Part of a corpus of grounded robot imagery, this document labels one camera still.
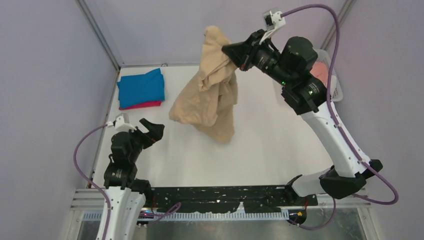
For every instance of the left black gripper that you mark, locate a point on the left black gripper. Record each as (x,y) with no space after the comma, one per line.
(155,133)

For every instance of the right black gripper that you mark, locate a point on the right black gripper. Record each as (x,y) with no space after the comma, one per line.
(243,53)

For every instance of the beige t shirt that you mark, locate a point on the beige t shirt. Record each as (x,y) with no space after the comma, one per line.
(207,101)

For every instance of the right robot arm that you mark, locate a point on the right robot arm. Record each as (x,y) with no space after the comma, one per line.
(307,96)

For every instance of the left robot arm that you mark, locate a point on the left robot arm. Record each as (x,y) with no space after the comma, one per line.
(124,194)

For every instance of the pink folded t shirt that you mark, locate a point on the pink folded t shirt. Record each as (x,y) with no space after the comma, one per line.
(147,104)

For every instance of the blue folded t shirt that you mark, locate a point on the blue folded t shirt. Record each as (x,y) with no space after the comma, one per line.
(142,88)

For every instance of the salmon t shirt in basket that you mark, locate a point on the salmon t shirt in basket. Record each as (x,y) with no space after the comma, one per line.
(320,71)

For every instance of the white plastic basket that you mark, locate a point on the white plastic basket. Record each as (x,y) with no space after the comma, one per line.
(323,56)

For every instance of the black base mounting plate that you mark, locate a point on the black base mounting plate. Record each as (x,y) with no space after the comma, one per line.
(226,199)

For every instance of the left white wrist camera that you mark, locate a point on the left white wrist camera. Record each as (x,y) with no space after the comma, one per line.
(122,123)

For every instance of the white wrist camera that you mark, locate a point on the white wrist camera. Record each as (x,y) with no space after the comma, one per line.
(273,21)
(122,123)

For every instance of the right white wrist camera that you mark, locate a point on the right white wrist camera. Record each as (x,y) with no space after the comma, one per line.
(273,21)

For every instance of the white slotted cable duct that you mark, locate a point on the white slotted cable duct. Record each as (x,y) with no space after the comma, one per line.
(239,215)

